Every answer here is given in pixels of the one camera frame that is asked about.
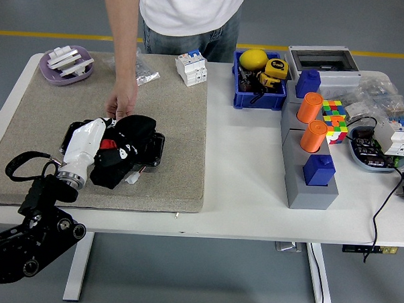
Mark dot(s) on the colourful puzzle cube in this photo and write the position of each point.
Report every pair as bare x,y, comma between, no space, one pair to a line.
334,108
336,130

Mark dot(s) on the blue plastic bin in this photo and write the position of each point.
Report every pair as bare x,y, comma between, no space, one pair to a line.
257,101

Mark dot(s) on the white circuit breaker blue switch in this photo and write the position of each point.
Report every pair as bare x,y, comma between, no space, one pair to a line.
191,70
395,138

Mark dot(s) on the purple dish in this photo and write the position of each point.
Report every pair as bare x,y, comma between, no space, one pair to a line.
67,81

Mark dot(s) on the white table leg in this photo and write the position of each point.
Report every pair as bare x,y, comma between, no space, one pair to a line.
77,280
315,280

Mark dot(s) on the clear bags of small parts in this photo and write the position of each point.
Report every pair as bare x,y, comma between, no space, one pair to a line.
378,92

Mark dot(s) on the blue block with knob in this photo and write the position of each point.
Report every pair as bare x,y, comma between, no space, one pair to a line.
307,84
318,171

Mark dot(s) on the black rag with red print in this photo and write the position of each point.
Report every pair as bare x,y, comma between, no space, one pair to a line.
139,123

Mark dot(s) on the grey peg holder block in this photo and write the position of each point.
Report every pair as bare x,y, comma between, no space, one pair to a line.
307,198

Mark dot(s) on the yellow black tape measure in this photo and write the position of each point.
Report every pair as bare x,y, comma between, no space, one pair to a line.
268,80

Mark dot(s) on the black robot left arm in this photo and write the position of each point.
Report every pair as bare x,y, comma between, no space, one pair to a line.
39,194

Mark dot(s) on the black table control panel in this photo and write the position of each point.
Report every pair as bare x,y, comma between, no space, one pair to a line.
352,248

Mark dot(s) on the glossy black panel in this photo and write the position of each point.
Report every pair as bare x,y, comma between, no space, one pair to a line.
155,147

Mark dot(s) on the clear bag of screws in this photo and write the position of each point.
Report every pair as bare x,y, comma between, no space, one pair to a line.
146,74

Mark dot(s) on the person's right hand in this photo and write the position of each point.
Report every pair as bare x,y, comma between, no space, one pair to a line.
123,99

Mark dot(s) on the yellow ball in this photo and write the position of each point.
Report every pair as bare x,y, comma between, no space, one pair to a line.
253,60

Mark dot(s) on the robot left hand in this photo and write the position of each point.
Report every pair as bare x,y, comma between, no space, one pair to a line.
83,141

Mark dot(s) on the dark circuit board pile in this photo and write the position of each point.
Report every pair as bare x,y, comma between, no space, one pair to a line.
366,150

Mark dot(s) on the white plastic clip part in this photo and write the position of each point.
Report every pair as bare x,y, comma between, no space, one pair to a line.
63,57
76,67

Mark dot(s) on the grey-brown mat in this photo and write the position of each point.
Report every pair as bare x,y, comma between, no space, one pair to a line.
175,140

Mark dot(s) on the orange cylinder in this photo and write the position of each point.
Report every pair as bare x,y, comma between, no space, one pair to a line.
313,136
309,107

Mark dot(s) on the white zipper pull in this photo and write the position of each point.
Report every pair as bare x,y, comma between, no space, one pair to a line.
177,215

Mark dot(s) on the grey electrical enclosure box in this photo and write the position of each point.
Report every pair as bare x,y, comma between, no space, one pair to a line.
342,78

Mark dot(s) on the light blue dish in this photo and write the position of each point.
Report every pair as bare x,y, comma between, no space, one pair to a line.
356,161

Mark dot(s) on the person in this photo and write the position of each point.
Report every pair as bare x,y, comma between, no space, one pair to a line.
188,10

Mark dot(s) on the yellow round tape measure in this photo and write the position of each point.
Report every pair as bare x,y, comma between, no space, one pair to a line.
276,65

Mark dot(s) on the white terminal block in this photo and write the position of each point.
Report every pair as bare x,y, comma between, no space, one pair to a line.
356,110

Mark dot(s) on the person's right forearm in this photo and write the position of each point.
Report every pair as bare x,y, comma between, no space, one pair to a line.
124,47

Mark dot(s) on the dark hand tool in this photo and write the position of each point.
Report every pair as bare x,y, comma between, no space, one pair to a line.
246,84

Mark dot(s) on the metal bracket under table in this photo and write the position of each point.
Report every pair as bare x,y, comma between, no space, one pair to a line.
288,247

